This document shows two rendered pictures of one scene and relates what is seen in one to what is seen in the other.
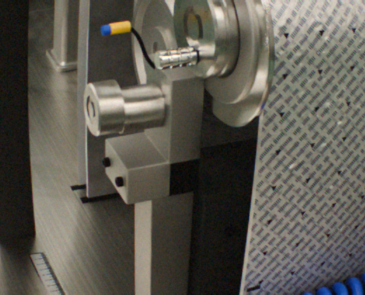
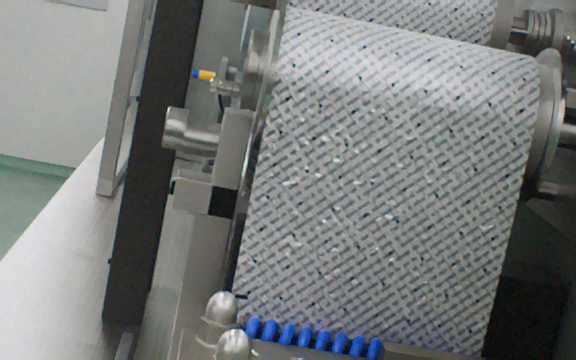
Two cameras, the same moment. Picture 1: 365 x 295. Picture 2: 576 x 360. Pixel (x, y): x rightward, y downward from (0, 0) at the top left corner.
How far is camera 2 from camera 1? 56 cm
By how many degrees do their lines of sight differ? 28
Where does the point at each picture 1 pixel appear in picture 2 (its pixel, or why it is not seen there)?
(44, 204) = (167, 315)
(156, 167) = (201, 184)
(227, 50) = (254, 78)
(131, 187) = (178, 193)
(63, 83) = not seen: hidden behind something
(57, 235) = (160, 331)
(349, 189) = (343, 232)
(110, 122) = (172, 133)
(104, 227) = not seen: hidden behind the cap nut
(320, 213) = (311, 244)
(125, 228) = not seen: hidden behind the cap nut
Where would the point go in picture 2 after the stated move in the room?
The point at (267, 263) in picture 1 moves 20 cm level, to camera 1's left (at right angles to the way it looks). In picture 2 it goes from (256, 273) to (69, 216)
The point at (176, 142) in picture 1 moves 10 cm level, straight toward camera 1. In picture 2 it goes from (220, 168) to (172, 176)
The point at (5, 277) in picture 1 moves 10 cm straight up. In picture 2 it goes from (85, 334) to (99, 251)
